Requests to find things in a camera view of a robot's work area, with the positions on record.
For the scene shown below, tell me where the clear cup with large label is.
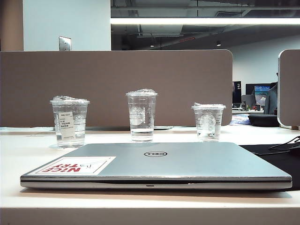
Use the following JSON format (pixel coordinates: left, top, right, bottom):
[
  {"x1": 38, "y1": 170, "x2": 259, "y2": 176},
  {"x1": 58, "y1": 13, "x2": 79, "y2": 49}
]
[{"x1": 49, "y1": 95, "x2": 90, "y2": 150}]

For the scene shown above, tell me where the tall clear plastic cup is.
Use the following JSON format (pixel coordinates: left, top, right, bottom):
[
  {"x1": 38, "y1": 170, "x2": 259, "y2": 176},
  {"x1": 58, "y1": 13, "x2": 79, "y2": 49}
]
[{"x1": 125, "y1": 88, "x2": 158, "y2": 143}]

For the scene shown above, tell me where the short clear plastic cup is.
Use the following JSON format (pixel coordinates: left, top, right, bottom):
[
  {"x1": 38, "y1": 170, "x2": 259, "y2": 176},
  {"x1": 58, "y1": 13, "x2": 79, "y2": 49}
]
[{"x1": 191, "y1": 102, "x2": 227, "y2": 143}]

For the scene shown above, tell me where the silver Dell laptop with sticker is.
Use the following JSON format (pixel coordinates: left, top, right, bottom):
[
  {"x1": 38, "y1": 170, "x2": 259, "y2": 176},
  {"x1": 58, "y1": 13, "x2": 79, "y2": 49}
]
[{"x1": 20, "y1": 142, "x2": 293, "y2": 190}]

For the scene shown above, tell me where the wide brown desk divider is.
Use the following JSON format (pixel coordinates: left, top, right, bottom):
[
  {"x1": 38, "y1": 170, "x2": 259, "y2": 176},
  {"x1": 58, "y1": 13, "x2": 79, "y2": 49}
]
[{"x1": 0, "y1": 49, "x2": 234, "y2": 128}]

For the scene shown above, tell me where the black sign with numeral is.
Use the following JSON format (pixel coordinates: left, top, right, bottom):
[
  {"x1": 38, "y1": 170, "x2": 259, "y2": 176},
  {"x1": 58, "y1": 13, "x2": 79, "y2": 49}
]
[{"x1": 232, "y1": 81, "x2": 242, "y2": 104}]

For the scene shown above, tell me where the dark switched-off monitor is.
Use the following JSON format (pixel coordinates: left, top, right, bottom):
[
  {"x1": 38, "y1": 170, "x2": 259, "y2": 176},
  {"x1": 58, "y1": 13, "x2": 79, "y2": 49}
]
[{"x1": 245, "y1": 83, "x2": 255, "y2": 97}]

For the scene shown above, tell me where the long ceiling light strip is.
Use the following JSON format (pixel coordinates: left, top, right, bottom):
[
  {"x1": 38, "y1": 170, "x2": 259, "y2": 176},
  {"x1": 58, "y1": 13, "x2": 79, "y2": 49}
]
[{"x1": 110, "y1": 18, "x2": 300, "y2": 25}]

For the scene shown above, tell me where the monitor with blue picture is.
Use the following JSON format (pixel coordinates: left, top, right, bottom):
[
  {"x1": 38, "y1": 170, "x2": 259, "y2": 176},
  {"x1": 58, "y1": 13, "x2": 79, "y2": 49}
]
[{"x1": 254, "y1": 85, "x2": 270, "y2": 105}]

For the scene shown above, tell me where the black round cushion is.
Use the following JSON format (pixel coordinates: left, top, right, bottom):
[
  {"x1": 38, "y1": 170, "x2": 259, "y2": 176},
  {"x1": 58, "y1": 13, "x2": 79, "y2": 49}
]
[{"x1": 247, "y1": 113, "x2": 279, "y2": 127}]

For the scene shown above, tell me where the grey office chair back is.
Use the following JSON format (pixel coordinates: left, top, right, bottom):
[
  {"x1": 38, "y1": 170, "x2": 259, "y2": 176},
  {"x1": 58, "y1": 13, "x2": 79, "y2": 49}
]
[{"x1": 268, "y1": 82, "x2": 280, "y2": 115}]

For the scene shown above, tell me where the black mouse pad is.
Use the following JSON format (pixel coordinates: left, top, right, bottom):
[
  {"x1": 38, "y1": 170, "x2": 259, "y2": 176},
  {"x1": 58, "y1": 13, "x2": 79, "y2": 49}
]
[{"x1": 239, "y1": 143, "x2": 300, "y2": 187}]

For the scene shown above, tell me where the brown divider with white edge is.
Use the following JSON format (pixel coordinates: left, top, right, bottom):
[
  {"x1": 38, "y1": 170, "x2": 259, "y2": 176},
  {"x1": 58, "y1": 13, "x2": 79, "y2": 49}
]
[{"x1": 277, "y1": 49, "x2": 300, "y2": 130}]

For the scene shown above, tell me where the metal wall switch plate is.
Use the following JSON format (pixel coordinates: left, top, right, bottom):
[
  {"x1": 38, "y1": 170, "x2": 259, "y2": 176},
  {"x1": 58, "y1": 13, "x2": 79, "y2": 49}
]
[{"x1": 58, "y1": 36, "x2": 72, "y2": 51}]

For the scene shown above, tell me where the thin black cable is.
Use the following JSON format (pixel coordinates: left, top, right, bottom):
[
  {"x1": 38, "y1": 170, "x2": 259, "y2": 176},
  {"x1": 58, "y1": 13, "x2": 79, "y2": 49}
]
[{"x1": 270, "y1": 135, "x2": 300, "y2": 153}]

